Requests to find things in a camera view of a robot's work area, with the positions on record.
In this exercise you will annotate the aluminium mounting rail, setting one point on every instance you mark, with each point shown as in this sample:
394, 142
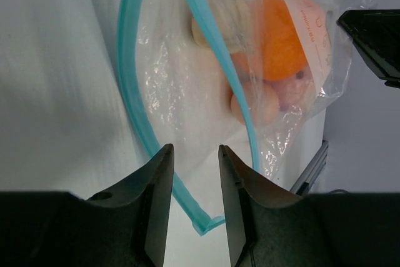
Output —
307, 178

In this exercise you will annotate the zip top bag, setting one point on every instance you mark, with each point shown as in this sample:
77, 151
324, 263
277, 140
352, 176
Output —
180, 86

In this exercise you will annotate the peach fake egg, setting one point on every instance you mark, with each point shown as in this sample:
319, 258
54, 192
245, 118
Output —
263, 103

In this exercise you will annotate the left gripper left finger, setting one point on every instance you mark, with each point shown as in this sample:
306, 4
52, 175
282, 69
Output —
122, 225

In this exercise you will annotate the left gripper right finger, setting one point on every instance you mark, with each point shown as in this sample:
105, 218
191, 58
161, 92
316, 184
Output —
269, 226

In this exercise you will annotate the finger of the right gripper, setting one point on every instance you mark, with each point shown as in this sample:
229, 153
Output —
375, 35

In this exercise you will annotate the orange fake fruit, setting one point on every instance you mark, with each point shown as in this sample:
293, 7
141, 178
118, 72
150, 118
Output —
275, 52

